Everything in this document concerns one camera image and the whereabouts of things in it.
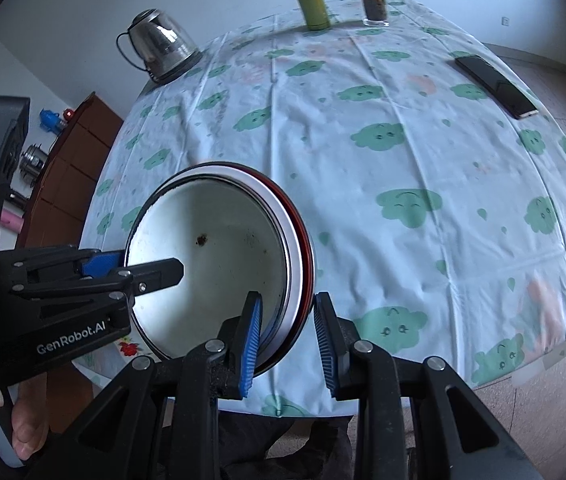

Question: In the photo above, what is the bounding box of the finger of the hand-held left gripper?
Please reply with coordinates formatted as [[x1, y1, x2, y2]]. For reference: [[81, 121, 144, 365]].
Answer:
[[10, 257, 185, 307], [0, 245, 126, 292]]

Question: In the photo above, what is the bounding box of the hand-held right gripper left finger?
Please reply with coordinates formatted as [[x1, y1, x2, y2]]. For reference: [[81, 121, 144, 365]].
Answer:
[[25, 290, 264, 480]]

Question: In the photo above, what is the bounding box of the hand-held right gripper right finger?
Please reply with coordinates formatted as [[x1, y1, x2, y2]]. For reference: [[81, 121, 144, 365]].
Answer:
[[313, 291, 544, 480]]

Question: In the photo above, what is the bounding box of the stainless steel bowl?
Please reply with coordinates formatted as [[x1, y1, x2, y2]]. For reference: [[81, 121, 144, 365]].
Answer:
[[255, 180, 308, 376]]

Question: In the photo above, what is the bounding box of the white enamel bowl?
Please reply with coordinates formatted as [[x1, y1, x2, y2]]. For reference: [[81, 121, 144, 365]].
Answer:
[[124, 162, 300, 363]]

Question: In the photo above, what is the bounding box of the red flower white plate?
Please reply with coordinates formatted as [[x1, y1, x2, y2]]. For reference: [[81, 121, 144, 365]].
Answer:
[[80, 332, 156, 367]]

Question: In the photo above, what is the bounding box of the red plastic bowl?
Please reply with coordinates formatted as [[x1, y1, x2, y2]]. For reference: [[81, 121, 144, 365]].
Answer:
[[258, 175, 318, 378]]

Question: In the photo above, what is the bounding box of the person's left hand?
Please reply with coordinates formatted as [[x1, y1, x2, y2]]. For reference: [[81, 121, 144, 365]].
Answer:
[[0, 365, 51, 461]]

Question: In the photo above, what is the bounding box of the brown wooden cabinet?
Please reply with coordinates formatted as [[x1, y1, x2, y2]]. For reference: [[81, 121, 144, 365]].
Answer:
[[13, 92, 124, 406]]

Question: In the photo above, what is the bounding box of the stainless steel pot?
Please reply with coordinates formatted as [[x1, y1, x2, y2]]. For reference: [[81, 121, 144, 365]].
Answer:
[[19, 144, 54, 181]]

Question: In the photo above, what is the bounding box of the green cloud print tablecloth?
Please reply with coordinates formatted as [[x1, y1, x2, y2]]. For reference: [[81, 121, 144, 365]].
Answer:
[[70, 0, 566, 418]]

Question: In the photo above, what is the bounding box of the blue water jug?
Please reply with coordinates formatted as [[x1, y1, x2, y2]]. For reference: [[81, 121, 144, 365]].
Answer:
[[39, 108, 68, 135]]

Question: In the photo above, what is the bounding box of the stainless steel electric kettle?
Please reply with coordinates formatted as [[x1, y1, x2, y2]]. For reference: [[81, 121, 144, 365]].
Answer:
[[116, 8, 202, 86]]

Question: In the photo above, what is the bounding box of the black smartphone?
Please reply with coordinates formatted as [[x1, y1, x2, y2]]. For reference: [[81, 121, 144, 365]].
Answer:
[[454, 55, 540, 121]]

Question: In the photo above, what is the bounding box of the grey strap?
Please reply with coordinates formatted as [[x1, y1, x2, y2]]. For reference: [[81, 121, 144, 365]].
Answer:
[[0, 407, 26, 468]]

